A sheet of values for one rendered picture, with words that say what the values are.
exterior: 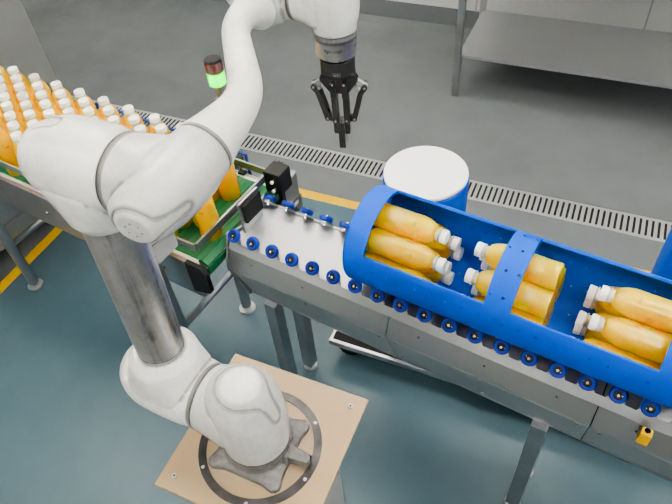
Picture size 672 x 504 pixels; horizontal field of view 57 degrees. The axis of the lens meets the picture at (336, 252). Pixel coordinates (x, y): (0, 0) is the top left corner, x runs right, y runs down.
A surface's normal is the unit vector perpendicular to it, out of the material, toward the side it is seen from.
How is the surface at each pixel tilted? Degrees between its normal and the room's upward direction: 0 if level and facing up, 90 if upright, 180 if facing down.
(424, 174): 0
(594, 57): 0
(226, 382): 10
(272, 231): 0
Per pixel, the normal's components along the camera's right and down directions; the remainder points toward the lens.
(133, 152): 0.04, -0.54
